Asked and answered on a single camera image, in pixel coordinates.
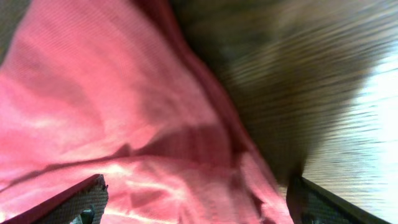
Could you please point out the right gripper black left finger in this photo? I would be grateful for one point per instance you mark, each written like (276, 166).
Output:
(84, 202)

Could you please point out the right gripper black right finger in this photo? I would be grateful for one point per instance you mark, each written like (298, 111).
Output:
(308, 203)

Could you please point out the orange red t-shirt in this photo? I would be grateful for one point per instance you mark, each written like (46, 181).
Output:
(110, 87)

